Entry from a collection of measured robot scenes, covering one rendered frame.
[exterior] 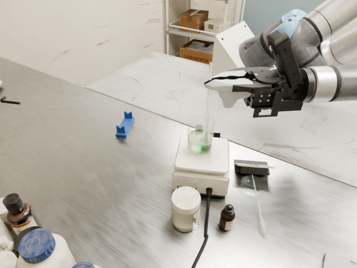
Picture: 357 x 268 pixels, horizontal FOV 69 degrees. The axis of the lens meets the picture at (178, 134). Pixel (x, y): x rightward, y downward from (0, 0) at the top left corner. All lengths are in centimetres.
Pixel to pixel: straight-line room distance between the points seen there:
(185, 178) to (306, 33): 43
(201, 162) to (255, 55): 54
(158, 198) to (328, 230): 37
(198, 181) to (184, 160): 6
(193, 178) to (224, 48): 54
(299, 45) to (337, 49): 28
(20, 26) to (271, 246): 172
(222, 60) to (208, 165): 51
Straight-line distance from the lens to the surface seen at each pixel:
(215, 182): 59
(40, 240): 47
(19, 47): 189
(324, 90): 59
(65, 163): 77
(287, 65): 54
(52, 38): 200
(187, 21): 284
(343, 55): 95
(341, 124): 101
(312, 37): 70
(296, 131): 91
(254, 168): 69
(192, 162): 59
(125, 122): 86
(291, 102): 60
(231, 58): 98
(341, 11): 72
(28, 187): 74
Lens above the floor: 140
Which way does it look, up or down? 38 degrees down
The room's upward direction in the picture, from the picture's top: 1 degrees clockwise
